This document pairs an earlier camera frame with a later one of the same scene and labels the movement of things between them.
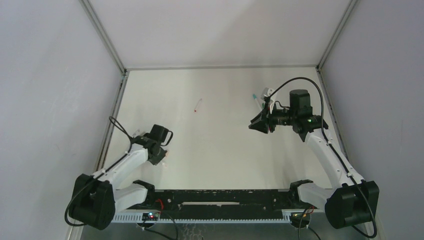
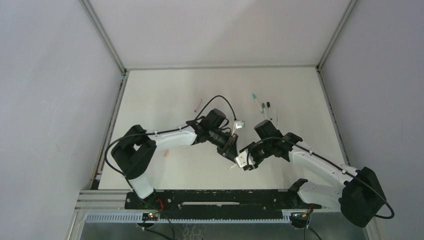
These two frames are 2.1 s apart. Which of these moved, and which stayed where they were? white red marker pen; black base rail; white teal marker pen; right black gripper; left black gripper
Moved: right black gripper; left black gripper
Stayed: white teal marker pen; black base rail; white red marker pen
